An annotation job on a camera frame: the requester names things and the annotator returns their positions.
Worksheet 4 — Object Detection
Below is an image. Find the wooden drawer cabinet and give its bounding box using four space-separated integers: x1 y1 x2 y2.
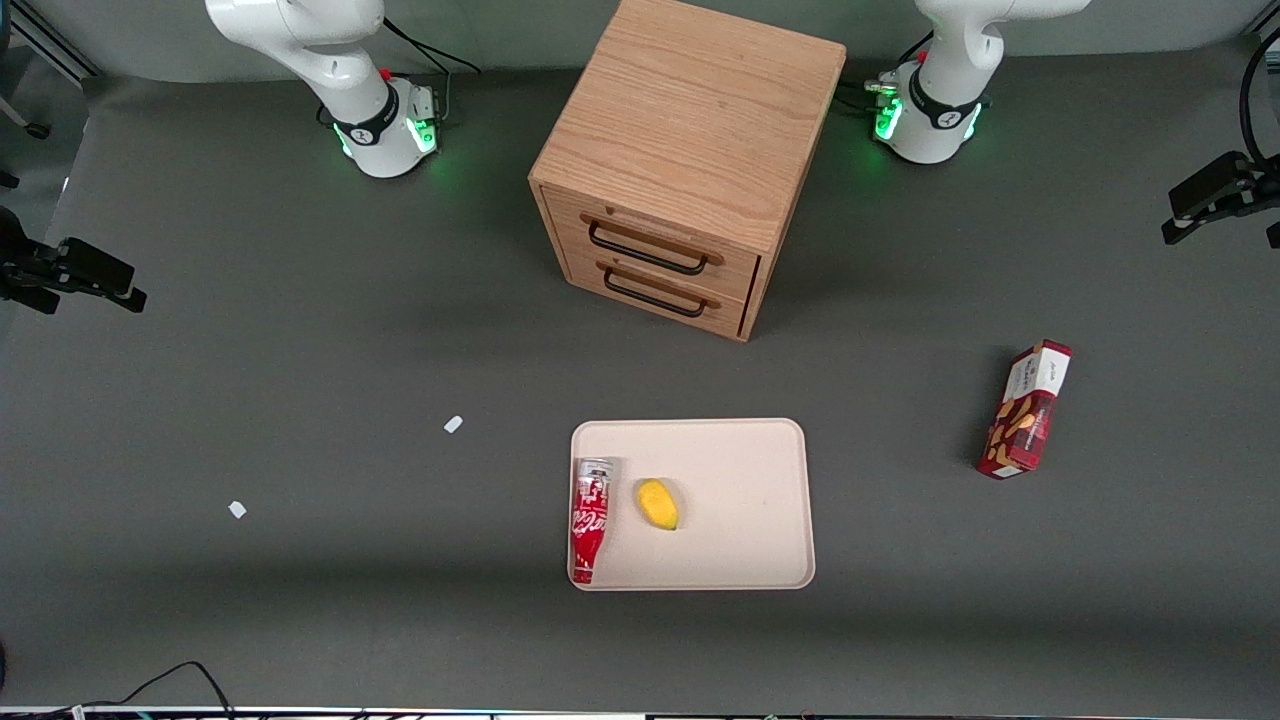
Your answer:
528 0 848 344

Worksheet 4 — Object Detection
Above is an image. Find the red cola bottle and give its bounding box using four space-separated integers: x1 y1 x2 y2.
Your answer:
570 458 612 585

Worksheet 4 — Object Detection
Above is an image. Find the wooden drawer with black handle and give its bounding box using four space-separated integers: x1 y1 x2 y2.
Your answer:
540 187 761 302
562 248 751 339

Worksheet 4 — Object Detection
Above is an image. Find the beige plastic tray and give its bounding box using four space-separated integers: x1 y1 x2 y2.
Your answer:
567 418 816 592

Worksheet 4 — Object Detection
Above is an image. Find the red cookie box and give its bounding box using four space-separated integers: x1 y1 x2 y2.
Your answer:
977 339 1074 481

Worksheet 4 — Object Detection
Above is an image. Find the black caster wheel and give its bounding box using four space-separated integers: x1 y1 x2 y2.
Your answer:
0 95 52 141

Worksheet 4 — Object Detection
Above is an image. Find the yellow mango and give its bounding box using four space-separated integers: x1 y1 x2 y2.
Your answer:
637 478 680 532

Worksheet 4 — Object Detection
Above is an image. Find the black looped cable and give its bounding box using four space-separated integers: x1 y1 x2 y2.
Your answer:
1238 28 1280 166

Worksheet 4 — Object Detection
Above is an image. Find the black arm base cable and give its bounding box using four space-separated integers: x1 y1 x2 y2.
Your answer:
838 32 936 115
383 16 482 77

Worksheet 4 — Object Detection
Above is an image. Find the aluminium frame bar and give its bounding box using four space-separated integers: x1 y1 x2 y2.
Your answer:
8 0 102 81

